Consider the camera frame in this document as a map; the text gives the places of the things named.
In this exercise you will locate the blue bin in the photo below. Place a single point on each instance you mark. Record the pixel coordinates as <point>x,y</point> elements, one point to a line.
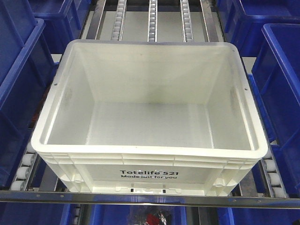
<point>276,80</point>
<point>64,20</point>
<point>242,20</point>
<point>20,93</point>

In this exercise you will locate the roller track rail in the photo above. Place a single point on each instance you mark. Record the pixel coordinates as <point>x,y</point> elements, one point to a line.
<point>187,33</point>
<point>118,26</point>
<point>152,20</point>

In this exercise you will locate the left front roller strip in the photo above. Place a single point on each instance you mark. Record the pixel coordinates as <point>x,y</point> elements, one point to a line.
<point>21,180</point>

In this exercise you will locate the blue bin lower shelf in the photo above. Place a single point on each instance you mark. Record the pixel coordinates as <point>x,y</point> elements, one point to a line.
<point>132,214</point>

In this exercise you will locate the centre roller track rail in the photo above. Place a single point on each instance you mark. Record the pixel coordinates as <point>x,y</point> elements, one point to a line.
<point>152,20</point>

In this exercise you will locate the blue bin left rear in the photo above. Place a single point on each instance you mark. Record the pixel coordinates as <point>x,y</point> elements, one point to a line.
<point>64,20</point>

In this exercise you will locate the steel shelf front bar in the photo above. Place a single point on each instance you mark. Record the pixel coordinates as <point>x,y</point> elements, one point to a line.
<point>135,199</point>

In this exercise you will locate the white plastic tote bin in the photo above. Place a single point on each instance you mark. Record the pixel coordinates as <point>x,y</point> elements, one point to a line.
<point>151,118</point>

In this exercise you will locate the roller strip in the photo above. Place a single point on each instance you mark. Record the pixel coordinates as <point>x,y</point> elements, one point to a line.
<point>21,180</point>
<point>272,176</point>

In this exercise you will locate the red black item in bag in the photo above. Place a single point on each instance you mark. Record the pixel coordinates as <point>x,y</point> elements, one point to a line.
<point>158,217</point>

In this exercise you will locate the right roller track rail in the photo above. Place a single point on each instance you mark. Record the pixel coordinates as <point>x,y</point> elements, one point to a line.
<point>187,33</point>

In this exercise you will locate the left roller track rail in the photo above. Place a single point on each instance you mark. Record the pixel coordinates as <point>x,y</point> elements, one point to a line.
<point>118,26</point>

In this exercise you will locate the blue bin left front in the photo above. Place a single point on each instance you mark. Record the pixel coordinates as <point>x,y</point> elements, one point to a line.
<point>20,93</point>

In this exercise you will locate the blue bin right front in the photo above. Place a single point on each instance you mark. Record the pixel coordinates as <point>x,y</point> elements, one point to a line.
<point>276,80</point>

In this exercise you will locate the blue bin right rear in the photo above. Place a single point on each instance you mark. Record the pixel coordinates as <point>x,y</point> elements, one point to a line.
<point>242,20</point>

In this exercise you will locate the right front roller strip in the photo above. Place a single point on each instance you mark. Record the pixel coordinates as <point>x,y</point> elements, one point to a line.
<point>272,176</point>

